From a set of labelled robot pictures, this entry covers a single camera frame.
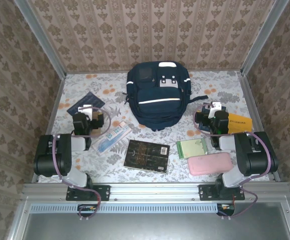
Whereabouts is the yellow book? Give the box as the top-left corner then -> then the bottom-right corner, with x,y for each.
227,112 -> 253,135

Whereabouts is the thin dark blue booklet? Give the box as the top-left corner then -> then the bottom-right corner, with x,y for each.
66,91 -> 106,117

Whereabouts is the green notebook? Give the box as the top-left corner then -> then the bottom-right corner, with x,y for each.
176,138 -> 209,160

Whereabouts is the pink pencil case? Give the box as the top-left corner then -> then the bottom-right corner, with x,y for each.
187,152 -> 233,176

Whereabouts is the navy blue backpack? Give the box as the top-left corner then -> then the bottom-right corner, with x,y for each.
123,60 -> 209,133

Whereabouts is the black book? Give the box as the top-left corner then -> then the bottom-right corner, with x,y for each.
123,139 -> 171,174

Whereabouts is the grey metal sheet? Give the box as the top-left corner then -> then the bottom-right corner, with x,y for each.
22,202 -> 290,240

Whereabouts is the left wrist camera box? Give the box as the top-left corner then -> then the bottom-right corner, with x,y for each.
78,104 -> 93,114

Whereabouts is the aluminium table side rail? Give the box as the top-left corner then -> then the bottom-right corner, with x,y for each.
31,73 -> 67,183
236,71 -> 281,182

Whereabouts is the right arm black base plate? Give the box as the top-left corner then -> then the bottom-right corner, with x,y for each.
198,184 -> 245,202

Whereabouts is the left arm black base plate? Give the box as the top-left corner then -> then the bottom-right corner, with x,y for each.
66,184 -> 111,202

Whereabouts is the aluminium frame post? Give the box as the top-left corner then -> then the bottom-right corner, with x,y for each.
240,0 -> 290,76
14,0 -> 67,77

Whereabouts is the aluminium mounting rail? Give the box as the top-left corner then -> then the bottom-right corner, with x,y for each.
22,182 -> 290,202

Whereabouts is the white slotted cable duct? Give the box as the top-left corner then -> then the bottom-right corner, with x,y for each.
31,202 -> 235,214

